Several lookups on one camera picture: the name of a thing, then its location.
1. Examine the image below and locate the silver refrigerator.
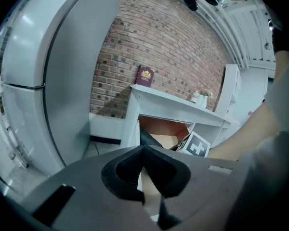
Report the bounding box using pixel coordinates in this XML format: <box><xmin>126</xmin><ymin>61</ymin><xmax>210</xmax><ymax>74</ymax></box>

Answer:
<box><xmin>0</xmin><ymin>0</ymin><xmax>122</xmax><ymax>178</ymax></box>

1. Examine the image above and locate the person's right forearm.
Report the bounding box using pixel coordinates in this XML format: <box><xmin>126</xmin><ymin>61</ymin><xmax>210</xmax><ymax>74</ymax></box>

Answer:
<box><xmin>207</xmin><ymin>97</ymin><xmax>289</xmax><ymax>162</ymax></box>

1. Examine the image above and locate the white shelf unit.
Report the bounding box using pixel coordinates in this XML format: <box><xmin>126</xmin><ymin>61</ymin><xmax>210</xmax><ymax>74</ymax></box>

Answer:
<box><xmin>215</xmin><ymin>64</ymin><xmax>243</xmax><ymax>122</ymax></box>

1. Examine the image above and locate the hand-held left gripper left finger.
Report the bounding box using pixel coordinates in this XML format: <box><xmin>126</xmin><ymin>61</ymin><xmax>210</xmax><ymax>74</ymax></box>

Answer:
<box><xmin>101</xmin><ymin>145</ymin><xmax>145</xmax><ymax>205</ymax></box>

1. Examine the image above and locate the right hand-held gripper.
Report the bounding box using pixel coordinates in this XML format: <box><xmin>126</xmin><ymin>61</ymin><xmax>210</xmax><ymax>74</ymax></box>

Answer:
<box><xmin>176</xmin><ymin>131</ymin><xmax>211</xmax><ymax>158</ymax></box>

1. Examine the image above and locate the white cabinet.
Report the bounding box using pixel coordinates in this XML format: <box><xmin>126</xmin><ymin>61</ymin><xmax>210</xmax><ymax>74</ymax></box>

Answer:
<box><xmin>120</xmin><ymin>84</ymin><xmax>232</xmax><ymax>154</ymax></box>

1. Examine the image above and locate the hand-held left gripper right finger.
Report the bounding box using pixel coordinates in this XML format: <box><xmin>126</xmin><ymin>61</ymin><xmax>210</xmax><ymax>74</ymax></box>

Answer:
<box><xmin>142</xmin><ymin>145</ymin><xmax>191</xmax><ymax>230</ymax></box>

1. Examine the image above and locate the wooden drawer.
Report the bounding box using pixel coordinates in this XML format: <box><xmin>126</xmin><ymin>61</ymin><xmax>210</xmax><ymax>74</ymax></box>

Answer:
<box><xmin>138</xmin><ymin>115</ymin><xmax>191</xmax><ymax>152</ymax></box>

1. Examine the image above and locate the white vase with flowers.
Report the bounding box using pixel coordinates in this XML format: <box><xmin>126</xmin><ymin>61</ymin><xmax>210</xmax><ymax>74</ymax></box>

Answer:
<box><xmin>191</xmin><ymin>89</ymin><xmax>214</xmax><ymax>108</ymax></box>

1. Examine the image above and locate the maroon book with gold emblem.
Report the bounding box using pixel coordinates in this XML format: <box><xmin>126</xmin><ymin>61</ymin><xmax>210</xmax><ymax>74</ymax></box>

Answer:
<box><xmin>134</xmin><ymin>64</ymin><xmax>156</xmax><ymax>88</ymax></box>

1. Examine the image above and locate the person's black shirt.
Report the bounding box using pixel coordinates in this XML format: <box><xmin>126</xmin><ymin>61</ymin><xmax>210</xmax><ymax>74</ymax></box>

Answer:
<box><xmin>252</xmin><ymin>0</ymin><xmax>289</xmax><ymax>55</ymax></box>

